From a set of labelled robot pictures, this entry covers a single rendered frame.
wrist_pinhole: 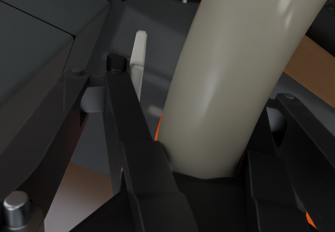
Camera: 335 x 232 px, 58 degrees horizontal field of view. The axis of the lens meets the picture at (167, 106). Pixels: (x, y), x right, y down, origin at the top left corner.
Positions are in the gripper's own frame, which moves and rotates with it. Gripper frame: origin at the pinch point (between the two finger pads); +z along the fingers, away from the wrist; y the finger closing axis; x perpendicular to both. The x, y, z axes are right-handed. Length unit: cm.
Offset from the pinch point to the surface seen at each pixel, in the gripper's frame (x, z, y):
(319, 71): -20, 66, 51
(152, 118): -52, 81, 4
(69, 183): -93, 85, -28
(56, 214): -114, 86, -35
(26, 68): -12.0, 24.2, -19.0
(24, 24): -9.6, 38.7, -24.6
